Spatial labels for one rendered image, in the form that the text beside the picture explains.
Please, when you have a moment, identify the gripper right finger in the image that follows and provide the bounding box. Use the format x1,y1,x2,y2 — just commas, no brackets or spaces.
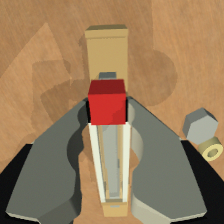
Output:
125,96,224,224

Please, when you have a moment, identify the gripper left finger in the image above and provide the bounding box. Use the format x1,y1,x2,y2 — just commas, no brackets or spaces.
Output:
0,97,91,224

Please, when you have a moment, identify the red cube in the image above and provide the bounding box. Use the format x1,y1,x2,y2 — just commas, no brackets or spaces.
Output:
88,79,126,125

